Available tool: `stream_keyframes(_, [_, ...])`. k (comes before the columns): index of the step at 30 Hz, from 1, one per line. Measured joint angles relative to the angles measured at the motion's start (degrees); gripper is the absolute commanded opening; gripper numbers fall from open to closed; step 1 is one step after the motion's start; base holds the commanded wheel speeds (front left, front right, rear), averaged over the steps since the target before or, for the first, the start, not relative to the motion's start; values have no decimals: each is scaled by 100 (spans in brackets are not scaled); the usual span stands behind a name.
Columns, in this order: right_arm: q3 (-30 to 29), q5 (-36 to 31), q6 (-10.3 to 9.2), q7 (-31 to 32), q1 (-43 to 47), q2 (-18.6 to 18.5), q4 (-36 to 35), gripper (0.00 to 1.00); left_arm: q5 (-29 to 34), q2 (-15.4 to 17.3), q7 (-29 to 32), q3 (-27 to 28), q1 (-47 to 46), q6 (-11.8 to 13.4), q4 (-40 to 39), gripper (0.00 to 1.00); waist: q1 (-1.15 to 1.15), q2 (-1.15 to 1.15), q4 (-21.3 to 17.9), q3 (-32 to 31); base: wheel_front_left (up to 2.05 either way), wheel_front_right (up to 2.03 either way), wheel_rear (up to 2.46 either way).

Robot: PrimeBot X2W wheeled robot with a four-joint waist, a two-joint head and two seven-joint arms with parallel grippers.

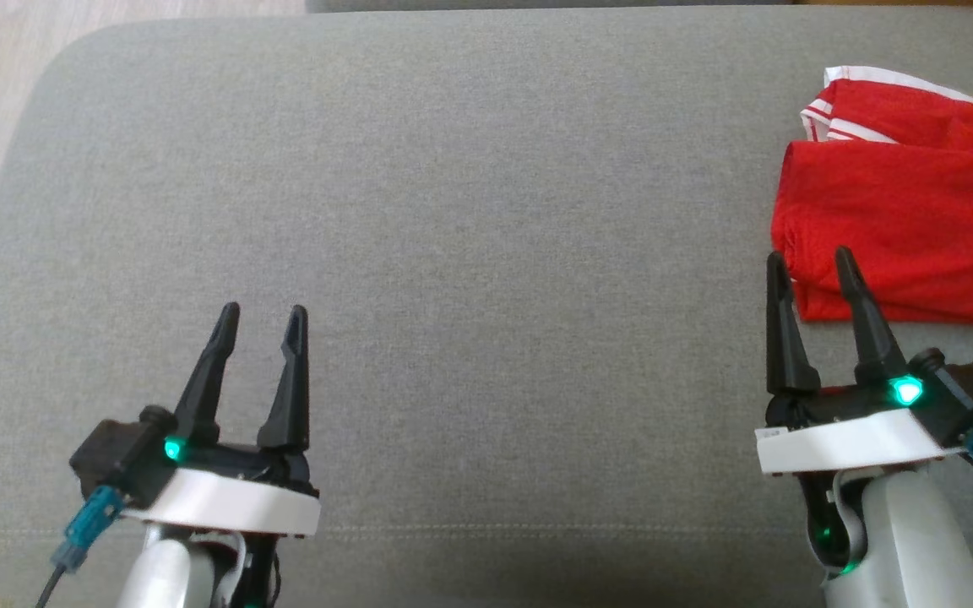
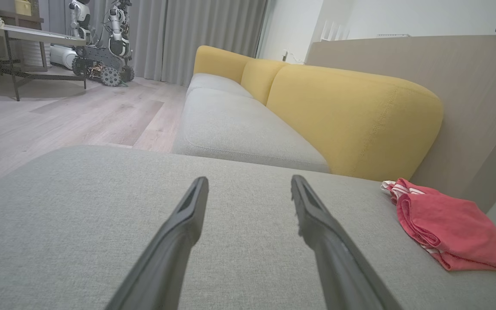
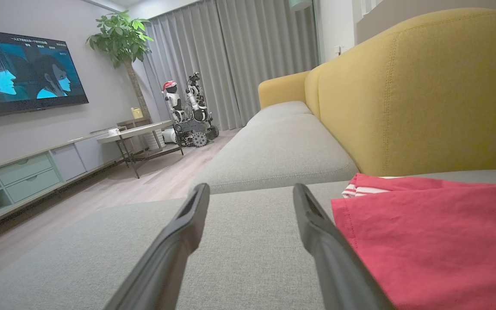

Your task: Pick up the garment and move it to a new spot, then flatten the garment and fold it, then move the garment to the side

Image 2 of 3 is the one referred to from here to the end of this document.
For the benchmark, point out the grey curtain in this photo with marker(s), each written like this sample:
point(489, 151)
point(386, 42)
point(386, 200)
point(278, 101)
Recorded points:
point(196, 34)

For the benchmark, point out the red shorts white stripe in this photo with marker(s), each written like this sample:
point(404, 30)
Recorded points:
point(467, 263)

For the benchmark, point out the yellow box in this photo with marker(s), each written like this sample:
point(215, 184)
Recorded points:
point(23, 7)

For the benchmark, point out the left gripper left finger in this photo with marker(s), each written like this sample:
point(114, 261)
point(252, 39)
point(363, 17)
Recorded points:
point(170, 254)

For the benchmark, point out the grey table with metal legs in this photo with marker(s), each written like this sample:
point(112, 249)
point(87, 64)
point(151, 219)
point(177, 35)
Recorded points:
point(37, 35)

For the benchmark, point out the small yellow sofa back cushion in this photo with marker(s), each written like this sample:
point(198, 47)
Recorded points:
point(220, 62)
point(261, 79)

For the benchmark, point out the long grey sofa seat cushion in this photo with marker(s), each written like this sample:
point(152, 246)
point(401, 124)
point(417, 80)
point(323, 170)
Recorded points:
point(239, 125)

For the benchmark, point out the short grey sofa seat cushion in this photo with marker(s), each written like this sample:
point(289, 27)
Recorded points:
point(213, 84)

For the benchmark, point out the red basketball jersey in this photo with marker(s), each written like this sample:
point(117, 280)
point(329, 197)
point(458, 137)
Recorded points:
point(446, 219)

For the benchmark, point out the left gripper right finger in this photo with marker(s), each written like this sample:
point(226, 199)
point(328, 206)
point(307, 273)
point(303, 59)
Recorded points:
point(334, 258)

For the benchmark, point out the white humanoid robot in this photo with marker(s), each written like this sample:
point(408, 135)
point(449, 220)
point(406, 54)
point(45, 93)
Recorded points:
point(75, 26)

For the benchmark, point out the large yellow sofa back cushion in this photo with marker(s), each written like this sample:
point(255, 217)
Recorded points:
point(347, 116)

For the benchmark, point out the grey robot on wheeled chassis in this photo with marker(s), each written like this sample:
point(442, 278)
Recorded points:
point(114, 47)

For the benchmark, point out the white wifi router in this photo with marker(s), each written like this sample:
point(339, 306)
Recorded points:
point(334, 31)

